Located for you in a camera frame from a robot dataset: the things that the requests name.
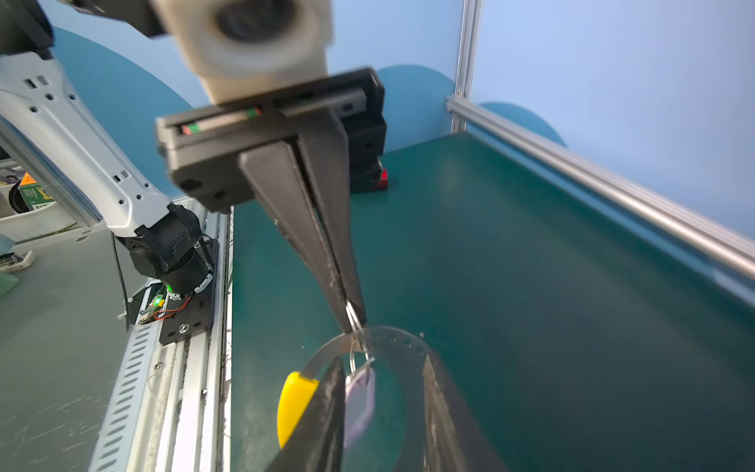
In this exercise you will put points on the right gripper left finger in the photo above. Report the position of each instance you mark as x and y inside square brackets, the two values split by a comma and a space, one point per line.
[316, 443]

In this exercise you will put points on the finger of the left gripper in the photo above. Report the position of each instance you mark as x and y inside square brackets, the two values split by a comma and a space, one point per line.
[325, 159]
[279, 185]

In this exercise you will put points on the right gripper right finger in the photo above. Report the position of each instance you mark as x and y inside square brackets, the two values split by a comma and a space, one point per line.
[454, 441]

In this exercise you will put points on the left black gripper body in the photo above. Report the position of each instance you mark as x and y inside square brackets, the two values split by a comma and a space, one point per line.
[201, 147]

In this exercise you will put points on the large keyring with yellow grip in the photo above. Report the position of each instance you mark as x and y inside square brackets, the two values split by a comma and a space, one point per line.
[403, 354]

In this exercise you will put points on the silver key with white tag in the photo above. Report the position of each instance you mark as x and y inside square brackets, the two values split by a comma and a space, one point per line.
[360, 387]

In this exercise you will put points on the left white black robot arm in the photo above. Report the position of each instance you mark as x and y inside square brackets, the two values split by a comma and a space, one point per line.
[39, 101]

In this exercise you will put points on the red spray bottle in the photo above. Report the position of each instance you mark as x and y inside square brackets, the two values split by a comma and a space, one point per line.
[371, 180]

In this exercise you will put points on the left green circuit board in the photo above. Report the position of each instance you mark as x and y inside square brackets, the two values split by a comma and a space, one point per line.
[163, 306]

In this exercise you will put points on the clutter boxes outside cell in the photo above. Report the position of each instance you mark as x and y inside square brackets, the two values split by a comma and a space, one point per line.
[29, 216]

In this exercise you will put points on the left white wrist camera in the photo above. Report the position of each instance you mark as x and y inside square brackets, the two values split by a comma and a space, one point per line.
[239, 49]

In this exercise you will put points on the aluminium mounting rail bed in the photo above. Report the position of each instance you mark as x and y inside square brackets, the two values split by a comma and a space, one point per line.
[183, 425]

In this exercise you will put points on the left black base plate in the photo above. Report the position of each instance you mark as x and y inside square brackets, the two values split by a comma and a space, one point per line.
[197, 317]

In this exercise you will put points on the white slotted cable duct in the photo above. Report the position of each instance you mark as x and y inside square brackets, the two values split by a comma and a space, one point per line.
[117, 433]

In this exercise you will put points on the left aluminium frame post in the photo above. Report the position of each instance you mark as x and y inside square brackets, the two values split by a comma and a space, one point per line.
[467, 50]

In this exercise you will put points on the back aluminium frame bar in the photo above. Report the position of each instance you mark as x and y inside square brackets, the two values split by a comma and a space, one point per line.
[716, 241]

